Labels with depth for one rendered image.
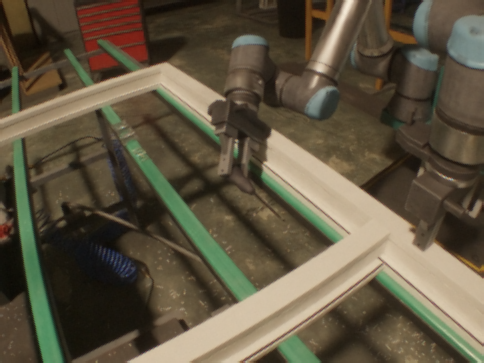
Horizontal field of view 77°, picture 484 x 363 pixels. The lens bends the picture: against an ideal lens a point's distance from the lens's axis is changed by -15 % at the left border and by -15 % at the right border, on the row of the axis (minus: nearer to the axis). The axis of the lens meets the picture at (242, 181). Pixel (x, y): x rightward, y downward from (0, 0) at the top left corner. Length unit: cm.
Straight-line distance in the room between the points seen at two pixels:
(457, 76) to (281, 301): 37
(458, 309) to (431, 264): 9
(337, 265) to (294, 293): 8
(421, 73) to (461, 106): 95
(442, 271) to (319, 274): 20
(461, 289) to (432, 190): 19
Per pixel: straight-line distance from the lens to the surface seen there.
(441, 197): 47
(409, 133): 52
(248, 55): 82
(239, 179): 70
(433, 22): 60
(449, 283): 60
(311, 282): 53
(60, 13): 751
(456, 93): 44
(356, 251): 58
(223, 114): 73
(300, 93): 84
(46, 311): 69
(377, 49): 140
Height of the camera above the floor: 137
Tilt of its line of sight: 38 degrees down
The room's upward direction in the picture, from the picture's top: 4 degrees counter-clockwise
